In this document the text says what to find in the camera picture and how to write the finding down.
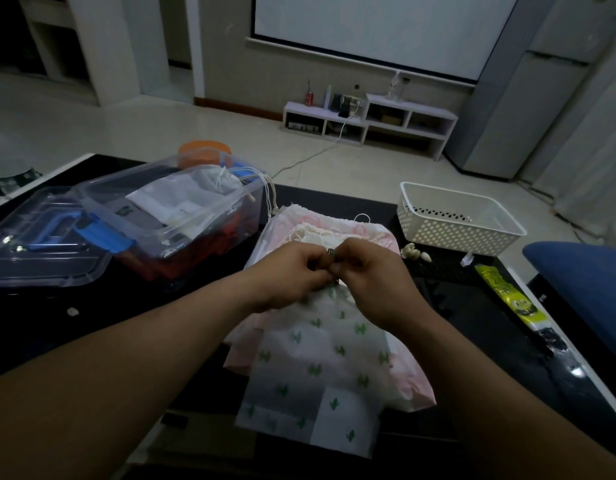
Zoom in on person's right hand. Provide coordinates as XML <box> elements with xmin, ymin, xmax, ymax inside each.
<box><xmin>334</xmin><ymin>238</ymin><xmax>434</xmax><ymax>336</ymax></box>

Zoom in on person's left hand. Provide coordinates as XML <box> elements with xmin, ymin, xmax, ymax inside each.
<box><xmin>248</xmin><ymin>242</ymin><xmax>339</xmax><ymax>313</ymax></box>

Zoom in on white cactus print drawstring bag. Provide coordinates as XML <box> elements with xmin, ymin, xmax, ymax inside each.
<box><xmin>235</xmin><ymin>281</ymin><xmax>394</xmax><ymax>459</ymax></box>

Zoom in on person's right forearm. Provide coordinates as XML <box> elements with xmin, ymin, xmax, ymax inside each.
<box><xmin>399</xmin><ymin>295</ymin><xmax>616</xmax><ymax>480</ymax></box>

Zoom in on person's left forearm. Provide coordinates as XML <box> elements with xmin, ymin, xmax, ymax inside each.
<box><xmin>0</xmin><ymin>269</ymin><xmax>270</xmax><ymax>480</ymax></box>

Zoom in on small white shells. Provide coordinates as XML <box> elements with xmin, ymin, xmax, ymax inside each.
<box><xmin>400</xmin><ymin>243</ymin><xmax>433</xmax><ymax>264</ymax></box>

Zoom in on white perforated plastic basket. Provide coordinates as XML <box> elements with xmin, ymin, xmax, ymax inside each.
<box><xmin>396</xmin><ymin>182</ymin><xmax>528</xmax><ymax>258</ymax></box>

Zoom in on red cloth item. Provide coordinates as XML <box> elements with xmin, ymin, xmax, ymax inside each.
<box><xmin>132</xmin><ymin>219</ymin><xmax>255</xmax><ymax>281</ymax></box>

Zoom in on clear plastic storage box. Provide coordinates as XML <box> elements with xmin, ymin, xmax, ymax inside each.
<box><xmin>70</xmin><ymin>150</ymin><xmax>280</xmax><ymax>281</ymax></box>

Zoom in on white low shelf unit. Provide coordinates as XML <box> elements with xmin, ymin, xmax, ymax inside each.
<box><xmin>281</xmin><ymin>93</ymin><xmax>459</xmax><ymax>161</ymax></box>

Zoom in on white bags bundle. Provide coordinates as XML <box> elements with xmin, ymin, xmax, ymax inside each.
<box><xmin>125</xmin><ymin>167</ymin><xmax>245</xmax><ymax>236</ymax></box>

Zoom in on orange round container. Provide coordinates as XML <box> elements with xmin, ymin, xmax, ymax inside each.
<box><xmin>178</xmin><ymin>140</ymin><xmax>233</xmax><ymax>168</ymax></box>

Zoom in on yellow green snack packet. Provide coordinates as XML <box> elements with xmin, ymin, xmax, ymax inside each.
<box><xmin>474</xmin><ymin>264</ymin><xmax>569</xmax><ymax>356</ymax></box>

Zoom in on clear glass bottle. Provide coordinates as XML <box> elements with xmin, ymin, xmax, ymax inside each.
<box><xmin>388</xmin><ymin>72</ymin><xmax>411</xmax><ymax>102</ymax></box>

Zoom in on blue cushion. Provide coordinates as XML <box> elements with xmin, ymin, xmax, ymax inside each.
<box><xmin>522</xmin><ymin>241</ymin><xmax>616</xmax><ymax>366</ymax></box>

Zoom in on white projector screen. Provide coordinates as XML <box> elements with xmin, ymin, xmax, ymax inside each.
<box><xmin>245</xmin><ymin>0</ymin><xmax>521</xmax><ymax>87</ymax></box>

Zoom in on grey refrigerator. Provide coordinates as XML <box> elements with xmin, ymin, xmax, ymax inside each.
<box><xmin>445</xmin><ymin>0</ymin><xmax>616</xmax><ymax>181</ymax></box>

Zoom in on white curtain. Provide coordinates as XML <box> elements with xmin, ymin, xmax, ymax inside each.
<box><xmin>518</xmin><ymin>45</ymin><xmax>616</xmax><ymax>246</ymax></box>

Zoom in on white power cable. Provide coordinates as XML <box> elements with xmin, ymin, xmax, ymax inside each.
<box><xmin>270</xmin><ymin>114</ymin><xmax>349</xmax><ymax>180</ymax></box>

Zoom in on pink print drawstring bag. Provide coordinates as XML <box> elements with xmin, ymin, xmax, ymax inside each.
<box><xmin>223</xmin><ymin>205</ymin><xmax>437</xmax><ymax>413</ymax></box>

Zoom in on clear lid with blue handle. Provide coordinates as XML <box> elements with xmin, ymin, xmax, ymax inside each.
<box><xmin>0</xmin><ymin>186</ymin><xmax>137</xmax><ymax>290</ymax></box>

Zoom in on white wall shelf unit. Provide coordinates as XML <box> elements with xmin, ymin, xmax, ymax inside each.
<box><xmin>15</xmin><ymin>0</ymin><xmax>101</xmax><ymax>107</ymax></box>

